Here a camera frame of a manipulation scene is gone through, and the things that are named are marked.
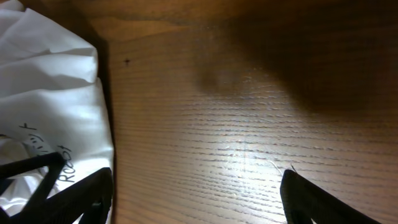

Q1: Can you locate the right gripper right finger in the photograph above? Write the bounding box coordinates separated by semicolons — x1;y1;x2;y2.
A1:
280;169;380;224

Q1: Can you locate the white Mr Robot t-shirt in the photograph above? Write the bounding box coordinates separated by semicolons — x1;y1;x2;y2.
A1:
0;0;115;224

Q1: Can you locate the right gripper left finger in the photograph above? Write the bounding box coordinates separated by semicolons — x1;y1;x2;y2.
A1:
1;152;114;224

